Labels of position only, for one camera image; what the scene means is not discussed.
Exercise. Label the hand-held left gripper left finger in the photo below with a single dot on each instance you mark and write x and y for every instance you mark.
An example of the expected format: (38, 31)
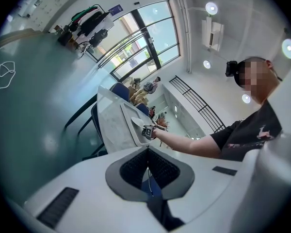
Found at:
(87, 178)

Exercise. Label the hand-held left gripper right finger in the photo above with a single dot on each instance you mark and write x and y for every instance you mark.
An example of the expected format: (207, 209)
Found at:
(208, 186)

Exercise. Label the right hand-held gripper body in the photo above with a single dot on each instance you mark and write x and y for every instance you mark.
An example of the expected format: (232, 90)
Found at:
(148, 132)

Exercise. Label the white round plate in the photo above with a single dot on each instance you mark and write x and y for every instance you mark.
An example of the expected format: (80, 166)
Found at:
(136, 121)

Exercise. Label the person's right forearm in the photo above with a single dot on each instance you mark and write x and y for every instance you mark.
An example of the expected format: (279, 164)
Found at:
(184, 143)

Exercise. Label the grey marble dining table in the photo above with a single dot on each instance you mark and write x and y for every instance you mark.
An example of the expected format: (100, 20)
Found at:
(109, 127)

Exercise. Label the potted red-brown plant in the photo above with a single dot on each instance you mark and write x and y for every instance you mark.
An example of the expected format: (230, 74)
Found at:
(161, 123)

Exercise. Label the dark blue upholstered chair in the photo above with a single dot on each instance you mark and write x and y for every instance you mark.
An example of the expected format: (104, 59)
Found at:
(143, 108)
(118, 90)
(95, 120)

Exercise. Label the grey rectangular tray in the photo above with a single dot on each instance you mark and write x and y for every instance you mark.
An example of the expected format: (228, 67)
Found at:
(129, 113)

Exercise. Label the brown cardboard box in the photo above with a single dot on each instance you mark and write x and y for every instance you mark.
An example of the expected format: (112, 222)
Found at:
(138, 96)

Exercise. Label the black metal railing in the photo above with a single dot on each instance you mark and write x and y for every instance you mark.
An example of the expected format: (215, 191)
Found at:
(219, 127)

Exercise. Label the person's black t-shirt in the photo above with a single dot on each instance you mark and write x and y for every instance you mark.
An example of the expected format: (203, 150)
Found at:
(247, 135)

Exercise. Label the black framed glass door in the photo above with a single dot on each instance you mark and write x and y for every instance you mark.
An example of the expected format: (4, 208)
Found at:
(135, 45)

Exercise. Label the round ceiling light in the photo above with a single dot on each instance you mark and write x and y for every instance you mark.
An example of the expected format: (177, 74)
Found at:
(211, 8)
(289, 48)
(246, 98)
(206, 64)

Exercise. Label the black backpack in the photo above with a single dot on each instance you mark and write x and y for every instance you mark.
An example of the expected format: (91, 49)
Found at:
(97, 38)

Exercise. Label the person's head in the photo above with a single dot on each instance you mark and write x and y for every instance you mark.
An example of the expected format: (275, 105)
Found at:
(257, 81)

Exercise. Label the white ceiling pipes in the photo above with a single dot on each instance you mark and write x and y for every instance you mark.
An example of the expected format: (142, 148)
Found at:
(184, 21)

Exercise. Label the white ceiling air conditioner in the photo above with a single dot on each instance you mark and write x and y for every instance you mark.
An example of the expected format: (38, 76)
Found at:
(212, 33)

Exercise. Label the clothes rack with hanging clothes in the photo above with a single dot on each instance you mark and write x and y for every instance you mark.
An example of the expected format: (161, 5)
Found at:
(92, 24)

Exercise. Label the wooden threshold strip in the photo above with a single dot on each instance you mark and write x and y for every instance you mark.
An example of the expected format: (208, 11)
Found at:
(19, 34)

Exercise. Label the black head-mounted camera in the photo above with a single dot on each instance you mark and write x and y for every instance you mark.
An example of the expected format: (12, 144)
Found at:
(231, 68)

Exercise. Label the blue wall sign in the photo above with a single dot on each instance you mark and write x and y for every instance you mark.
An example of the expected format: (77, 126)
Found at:
(116, 9)

